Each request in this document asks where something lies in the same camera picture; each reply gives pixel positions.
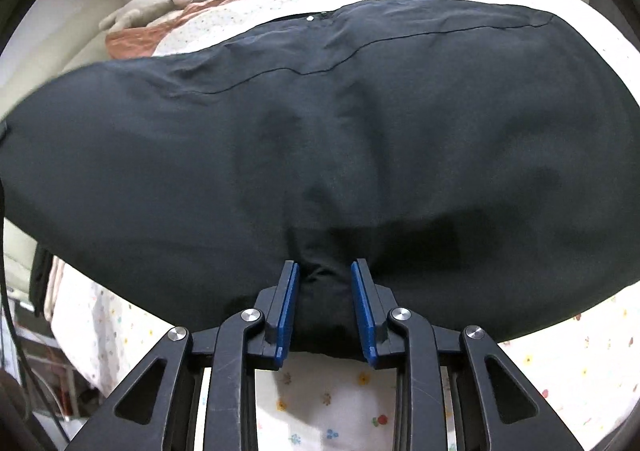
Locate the black jacket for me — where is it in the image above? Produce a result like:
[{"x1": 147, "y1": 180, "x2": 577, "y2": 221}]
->
[{"x1": 0, "y1": 0, "x2": 640, "y2": 360}]

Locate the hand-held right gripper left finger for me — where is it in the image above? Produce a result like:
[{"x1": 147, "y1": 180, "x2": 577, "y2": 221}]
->
[{"x1": 65, "y1": 260, "x2": 301, "y2": 451}]

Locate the white floral bed sheet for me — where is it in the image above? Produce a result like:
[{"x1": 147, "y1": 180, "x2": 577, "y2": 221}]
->
[{"x1": 50, "y1": 0, "x2": 640, "y2": 451}]

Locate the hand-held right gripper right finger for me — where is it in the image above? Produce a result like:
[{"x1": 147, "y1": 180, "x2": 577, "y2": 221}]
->
[{"x1": 350, "y1": 259, "x2": 584, "y2": 451}]

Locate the grey plush toy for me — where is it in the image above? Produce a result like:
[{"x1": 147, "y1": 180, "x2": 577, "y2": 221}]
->
[{"x1": 97, "y1": 0, "x2": 224, "y2": 32}]

